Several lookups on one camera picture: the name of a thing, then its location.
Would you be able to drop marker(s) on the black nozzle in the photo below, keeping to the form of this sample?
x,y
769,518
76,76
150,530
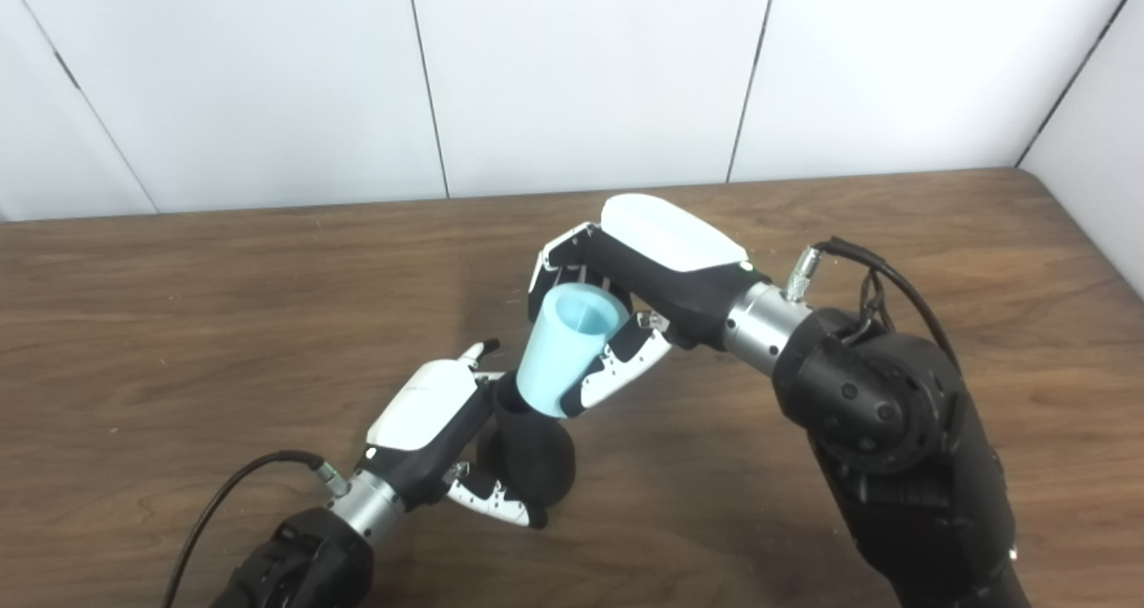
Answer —
x,y
536,460

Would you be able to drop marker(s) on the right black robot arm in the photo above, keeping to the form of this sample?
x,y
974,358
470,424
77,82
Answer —
x,y
894,447

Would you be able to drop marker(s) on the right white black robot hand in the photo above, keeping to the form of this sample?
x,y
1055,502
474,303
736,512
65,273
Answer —
x,y
670,241

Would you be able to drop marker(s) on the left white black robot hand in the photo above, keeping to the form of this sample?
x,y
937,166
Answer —
x,y
420,407

